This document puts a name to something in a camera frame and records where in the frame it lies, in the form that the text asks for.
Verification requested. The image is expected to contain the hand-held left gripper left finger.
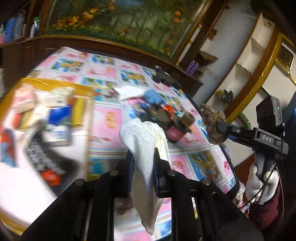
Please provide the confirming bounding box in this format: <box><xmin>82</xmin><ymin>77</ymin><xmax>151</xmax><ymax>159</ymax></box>
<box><xmin>21</xmin><ymin>148</ymin><xmax>136</xmax><ymax>241</ymax></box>

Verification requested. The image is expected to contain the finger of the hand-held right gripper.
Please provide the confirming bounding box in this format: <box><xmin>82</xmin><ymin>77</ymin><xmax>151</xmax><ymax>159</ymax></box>
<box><xmin>228</xmin><ymin>136</ymin><xmax>255</xmax><ymax>145</ymax></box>
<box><xmin>217</xmin><ymin>122</ymin><xmax>255</xmax><ymax>137</ymax></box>

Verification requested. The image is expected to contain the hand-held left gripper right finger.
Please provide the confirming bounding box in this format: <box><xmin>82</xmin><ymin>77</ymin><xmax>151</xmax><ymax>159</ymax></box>
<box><xmin>153</xmin><ymin>146</ymin><xmax>264</xmax><ymax>241</ymax></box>

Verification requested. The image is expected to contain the white towel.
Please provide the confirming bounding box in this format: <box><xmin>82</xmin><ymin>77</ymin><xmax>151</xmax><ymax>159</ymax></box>
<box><xmin>118</xmin><ymin>118</ymin><xmax>173</xmax><ymax>235</ymax></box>

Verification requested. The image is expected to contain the blue packet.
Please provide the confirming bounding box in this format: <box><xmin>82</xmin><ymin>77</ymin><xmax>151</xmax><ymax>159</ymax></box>
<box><xmin>47</xmin><ymin>105</ymin><xmax>73</xmax><ymax>130</ymax></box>

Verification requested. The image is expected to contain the white tray with yellow tape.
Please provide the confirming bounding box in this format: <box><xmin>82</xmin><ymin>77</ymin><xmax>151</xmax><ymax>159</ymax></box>
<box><xmin>0</xmin><ymin>77</ymin><xmax>95</xmax><ymax>237</ymax></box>

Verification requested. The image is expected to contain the pink tissue pack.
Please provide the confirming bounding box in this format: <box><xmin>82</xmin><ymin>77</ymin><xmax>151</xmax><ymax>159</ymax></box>
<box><xmin>13</xmin><ymin>85</ymin><xmax>37</xmax><ymax>114</ymax></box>

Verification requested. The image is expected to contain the person's right forearm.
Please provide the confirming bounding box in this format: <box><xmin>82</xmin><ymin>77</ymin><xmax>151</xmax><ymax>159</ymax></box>
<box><xmin>248</xmin><ymin>185</ymin><xmax>287</xmax><ymax>232</ymax></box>

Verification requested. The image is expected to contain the person's right hand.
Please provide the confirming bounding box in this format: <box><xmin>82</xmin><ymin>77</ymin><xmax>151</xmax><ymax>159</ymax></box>
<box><xmin>245</xmin><ymin>162</ymin><xmax>279</xmax><ymax>205</ymax></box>

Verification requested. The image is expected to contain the beige tape roll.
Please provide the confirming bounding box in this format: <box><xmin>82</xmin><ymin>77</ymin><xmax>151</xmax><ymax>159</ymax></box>
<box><xmin>181</xmin><ymin>113</ymin><xmax>196</xmax><ymax>127</ymax></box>

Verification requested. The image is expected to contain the red dark can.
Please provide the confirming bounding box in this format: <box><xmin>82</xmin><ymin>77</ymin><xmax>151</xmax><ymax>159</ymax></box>
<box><xmin>165</xmin><ymin>123</ymin><xmax>188</xmax><ymax>143</ymax></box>

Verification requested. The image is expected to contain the dark small gadget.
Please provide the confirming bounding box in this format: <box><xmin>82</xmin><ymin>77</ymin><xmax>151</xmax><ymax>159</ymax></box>
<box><xmin>139</xmin><ymin>102</ymin><xmax>176</xmax><ymax>121</ymax></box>

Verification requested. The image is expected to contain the blue sponge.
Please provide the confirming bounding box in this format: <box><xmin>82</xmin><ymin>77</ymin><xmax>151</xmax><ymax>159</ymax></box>
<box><xmin>144</xmin><ymin>90</ymin><xmax>162</xmax><ymax>105</ymax></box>

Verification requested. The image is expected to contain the white folded cloth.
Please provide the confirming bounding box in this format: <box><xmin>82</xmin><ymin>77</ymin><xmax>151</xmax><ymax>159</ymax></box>
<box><xmin>116</xmin><ymin>86</ymin><xmax>145</xmax><ymax>101</ymax></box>

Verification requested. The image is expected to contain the brown cardboard piece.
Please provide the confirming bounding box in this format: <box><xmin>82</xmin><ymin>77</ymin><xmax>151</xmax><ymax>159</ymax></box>
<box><xmin>199</xmin><ymin>50</ymin><xmax>218</xmax><ymax>62</ymax></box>

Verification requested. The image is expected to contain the white printed packet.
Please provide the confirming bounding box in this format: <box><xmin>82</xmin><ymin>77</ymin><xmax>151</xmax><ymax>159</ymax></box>
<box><xmin>44</xmin><ymin>125</ymin><xmax>72</xmax><ymax>146</ymax></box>

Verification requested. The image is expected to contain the black device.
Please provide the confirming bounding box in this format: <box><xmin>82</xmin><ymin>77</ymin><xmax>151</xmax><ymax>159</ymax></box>
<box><xmin>154</xmin><ymin>66</ymin><xmax>181</xmax><ymax>89</ymax></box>

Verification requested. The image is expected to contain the black calculator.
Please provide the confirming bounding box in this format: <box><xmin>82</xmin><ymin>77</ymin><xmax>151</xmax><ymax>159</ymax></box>
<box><xmin>25</xmin><ymin>130</ymin><xmax>70</xmax><ymax>186</ymax></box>

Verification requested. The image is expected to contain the white rolled poster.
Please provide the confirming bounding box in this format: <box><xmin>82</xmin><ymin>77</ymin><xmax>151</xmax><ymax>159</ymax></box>
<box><xmin>177</xmin><ymin>23</ymin><xmax>204</xmax><ymax>66</ymax></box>

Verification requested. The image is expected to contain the blue cloth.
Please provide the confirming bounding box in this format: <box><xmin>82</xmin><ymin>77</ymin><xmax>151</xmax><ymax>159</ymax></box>
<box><xmin>0</xmin><ymin>128</ymin><xmax>18</xmax><ymax>168</ymax></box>

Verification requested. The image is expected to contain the artificial flower display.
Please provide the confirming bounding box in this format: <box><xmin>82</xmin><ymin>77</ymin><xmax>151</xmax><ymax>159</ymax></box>
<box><xmin>45</xmin><ymin>0</ymin><xmax>206</xmax><ymax>62</ymax></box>

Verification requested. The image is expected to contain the wooden display cabinet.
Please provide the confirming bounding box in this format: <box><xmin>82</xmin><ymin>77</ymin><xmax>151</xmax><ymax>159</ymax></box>
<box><xmin>0</xmin><ymin>0</ymin><xmax>228</xmax><ymax>98</ymax></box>

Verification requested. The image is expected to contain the grey thermos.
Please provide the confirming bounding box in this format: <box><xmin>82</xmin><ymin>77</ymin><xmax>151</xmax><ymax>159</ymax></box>
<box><xmin>14</xmin><ymin>13</ymin><xmax>26</xmax><ymax>41</ymax></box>

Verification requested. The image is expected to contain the blue thermos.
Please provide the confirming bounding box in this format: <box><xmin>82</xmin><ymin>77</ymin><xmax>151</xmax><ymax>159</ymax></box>
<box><xmin>5</xmin><ymin>17</ymin><xmax>16</xmax><ymax>43</ymax></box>

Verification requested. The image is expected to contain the black cable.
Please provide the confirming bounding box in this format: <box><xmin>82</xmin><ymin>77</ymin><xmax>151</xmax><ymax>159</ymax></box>
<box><xmin>250</xmin><ymin>125</ymin><xmax>285</xmax><ymax>205</ymax></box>

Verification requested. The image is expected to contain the white wall shelf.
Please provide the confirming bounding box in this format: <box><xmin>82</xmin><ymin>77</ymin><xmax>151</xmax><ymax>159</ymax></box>
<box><xmin>201</xmin><ymin>11</ymin><xmax>296</xmax><ymax>117</ymax></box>

